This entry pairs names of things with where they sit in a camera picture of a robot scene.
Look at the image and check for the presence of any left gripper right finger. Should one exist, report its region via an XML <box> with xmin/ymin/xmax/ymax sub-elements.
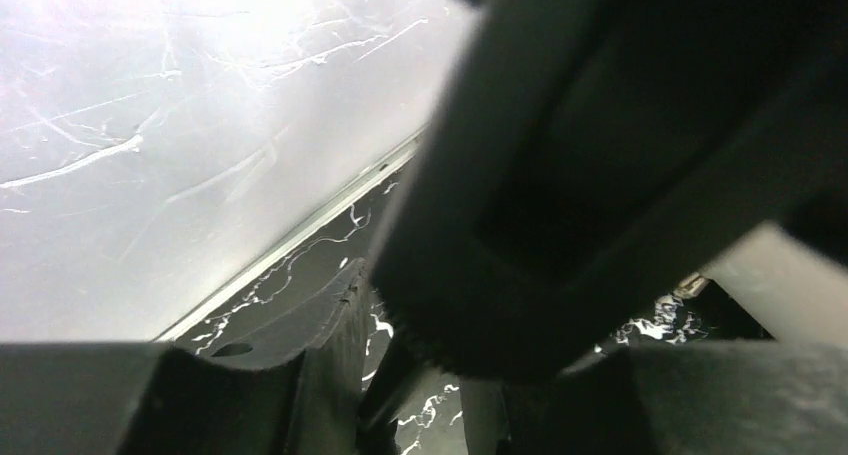
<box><xmin>503</xmin><ymin>339</ymin><xmax>848</xmax><ymax>455</ymax></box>

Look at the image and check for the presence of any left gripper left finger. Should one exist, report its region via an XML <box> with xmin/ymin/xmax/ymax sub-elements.
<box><xmin>1</xmin><ymin>259</ymin><xmax>370</xmax><ymax>454</ymax></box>

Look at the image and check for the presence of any black round-base mic stand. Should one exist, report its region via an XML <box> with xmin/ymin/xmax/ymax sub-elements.
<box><xmin>357</xmin><ymin>0</ymin><xmax>848</xmax><ymax>440</ymax></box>

